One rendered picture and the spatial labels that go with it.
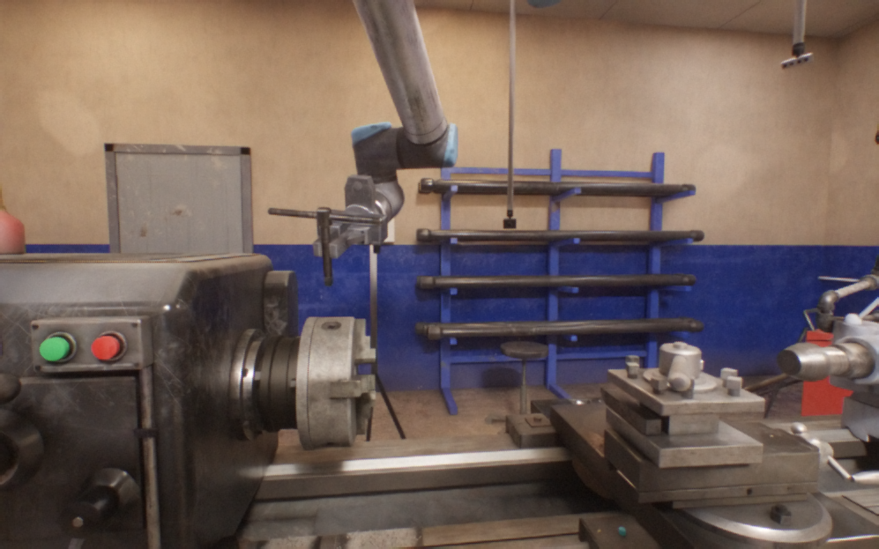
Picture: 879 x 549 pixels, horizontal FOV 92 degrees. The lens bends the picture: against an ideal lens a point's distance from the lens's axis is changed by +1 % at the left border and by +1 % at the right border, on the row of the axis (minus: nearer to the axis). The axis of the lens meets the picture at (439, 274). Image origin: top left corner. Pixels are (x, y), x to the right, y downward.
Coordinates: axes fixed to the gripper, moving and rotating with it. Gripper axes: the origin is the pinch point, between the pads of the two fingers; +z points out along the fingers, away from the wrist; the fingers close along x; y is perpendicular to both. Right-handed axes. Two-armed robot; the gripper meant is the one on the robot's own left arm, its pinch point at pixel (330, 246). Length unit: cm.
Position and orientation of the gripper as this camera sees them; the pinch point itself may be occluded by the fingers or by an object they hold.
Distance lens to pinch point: 78.3
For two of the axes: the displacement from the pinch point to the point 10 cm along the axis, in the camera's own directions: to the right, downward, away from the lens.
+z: -2.0, 4.2, -8.8
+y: -0.4, 9.0, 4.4
